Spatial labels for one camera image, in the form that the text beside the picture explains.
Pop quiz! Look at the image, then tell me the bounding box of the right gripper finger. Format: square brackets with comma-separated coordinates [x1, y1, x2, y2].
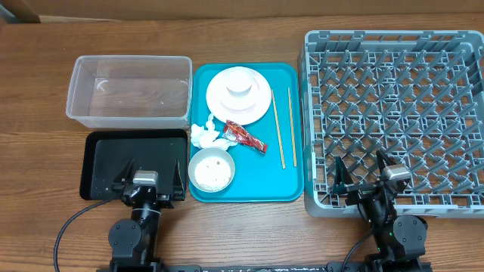
[331, 156, 354, 193]
[376, 149, 396, 168]

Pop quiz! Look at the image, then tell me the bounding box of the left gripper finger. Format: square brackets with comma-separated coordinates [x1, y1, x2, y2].
[172, 160, 186, 195]
[113, 159, 133, 185]

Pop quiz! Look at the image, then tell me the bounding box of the rice pile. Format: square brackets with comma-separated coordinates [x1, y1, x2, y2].
[194, 156, 232, 192]

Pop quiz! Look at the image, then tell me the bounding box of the grey bowl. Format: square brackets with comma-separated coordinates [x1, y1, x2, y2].
[188, 147, 235, 193]

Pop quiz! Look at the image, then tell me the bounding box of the white tissue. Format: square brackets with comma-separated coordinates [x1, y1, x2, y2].
[191, 113, 237, 150]

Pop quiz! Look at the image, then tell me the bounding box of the red sauce packet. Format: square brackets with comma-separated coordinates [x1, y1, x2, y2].
[223, 120, 268, 154]

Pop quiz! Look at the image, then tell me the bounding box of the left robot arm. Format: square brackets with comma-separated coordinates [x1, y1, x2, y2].
[108, 161, 186, 272]

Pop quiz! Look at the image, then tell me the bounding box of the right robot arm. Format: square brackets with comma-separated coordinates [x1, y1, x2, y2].
[330, 150, 432, 272]

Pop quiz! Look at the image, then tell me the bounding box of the grey dishwasher rack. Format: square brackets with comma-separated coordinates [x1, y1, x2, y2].
[299, 30, 483, 218]

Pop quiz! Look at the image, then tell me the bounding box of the black plastic tray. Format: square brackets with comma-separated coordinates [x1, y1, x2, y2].
[79, 129, 188, 200]

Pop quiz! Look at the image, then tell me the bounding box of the teal serving tray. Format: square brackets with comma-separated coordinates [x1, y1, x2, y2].
[190, 63, 304, 202]

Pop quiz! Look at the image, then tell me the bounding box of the clear plastic bin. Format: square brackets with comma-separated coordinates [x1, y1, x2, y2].
[66, 55, 193, 129]

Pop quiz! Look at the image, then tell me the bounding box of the small pink plate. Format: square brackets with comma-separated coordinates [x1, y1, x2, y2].
[220, 82, 259, 110]

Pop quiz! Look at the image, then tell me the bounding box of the large white plate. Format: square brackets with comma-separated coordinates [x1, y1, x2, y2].
[206, 67, 271, 125]

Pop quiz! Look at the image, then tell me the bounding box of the white cup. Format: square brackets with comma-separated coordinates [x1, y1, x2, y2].
[225, 66, 253, 94]

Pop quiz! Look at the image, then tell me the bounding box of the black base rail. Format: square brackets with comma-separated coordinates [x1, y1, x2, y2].
[96, 261, 433, 272]

